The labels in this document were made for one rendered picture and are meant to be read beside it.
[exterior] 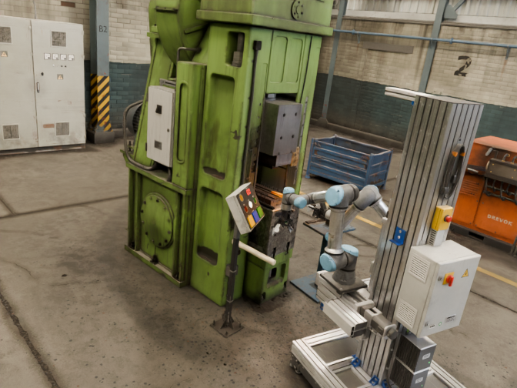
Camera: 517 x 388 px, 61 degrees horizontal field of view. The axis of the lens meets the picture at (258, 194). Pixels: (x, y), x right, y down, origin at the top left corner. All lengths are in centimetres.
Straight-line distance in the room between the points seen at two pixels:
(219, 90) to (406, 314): 210
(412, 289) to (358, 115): 974
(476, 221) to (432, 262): 410
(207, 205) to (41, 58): 486
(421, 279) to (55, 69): 676
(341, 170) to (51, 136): 490
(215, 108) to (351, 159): 403
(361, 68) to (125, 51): 602
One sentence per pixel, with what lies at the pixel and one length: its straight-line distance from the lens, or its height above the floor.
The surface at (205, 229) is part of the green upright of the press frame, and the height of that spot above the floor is 60.
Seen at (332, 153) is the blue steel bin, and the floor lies 55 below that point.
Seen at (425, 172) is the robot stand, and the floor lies 165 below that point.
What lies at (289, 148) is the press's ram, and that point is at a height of 140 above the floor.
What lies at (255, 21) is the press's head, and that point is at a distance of 318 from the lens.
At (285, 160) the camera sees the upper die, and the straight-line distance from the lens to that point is 358.
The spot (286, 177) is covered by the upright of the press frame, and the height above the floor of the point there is 108.
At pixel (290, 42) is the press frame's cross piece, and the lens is 358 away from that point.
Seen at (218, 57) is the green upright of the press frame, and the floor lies 205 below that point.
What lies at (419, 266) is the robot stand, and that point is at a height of 116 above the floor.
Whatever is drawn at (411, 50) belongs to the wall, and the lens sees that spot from 1140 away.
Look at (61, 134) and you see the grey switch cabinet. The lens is 824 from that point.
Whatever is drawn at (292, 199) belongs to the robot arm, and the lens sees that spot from 290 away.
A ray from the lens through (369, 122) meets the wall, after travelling 1195.
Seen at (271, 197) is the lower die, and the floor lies 99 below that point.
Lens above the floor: 223
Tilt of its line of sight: 20 degrees down
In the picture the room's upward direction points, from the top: 7 degrees clockwise
